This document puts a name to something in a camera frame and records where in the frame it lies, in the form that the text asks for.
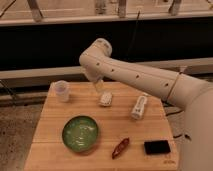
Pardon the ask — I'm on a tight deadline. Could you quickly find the white ceramic cup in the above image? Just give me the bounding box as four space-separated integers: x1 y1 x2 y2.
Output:
53 80 69 102

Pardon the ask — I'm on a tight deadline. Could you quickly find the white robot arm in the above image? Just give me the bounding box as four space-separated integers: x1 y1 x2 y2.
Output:
79 38 213 171

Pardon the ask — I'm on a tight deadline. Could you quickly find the green ceramic bowl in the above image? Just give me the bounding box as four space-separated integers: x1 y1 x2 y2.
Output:
62 115 99 153

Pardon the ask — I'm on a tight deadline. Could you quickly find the small white packet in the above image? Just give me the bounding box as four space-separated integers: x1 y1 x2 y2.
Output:
100 92 112 107

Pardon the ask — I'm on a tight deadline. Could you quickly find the white plastic bottle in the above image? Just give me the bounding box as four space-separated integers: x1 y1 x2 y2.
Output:
131 96 148 119

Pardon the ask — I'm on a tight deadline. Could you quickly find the red chili pepper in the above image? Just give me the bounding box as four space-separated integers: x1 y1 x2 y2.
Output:
112 138 130 159

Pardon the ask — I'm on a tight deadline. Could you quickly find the black rectangular sponge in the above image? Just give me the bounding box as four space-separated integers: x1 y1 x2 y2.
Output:
144 140 171 155

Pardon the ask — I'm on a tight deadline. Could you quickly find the black hanging cable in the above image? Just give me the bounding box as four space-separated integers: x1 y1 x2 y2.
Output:
125 9 141 63

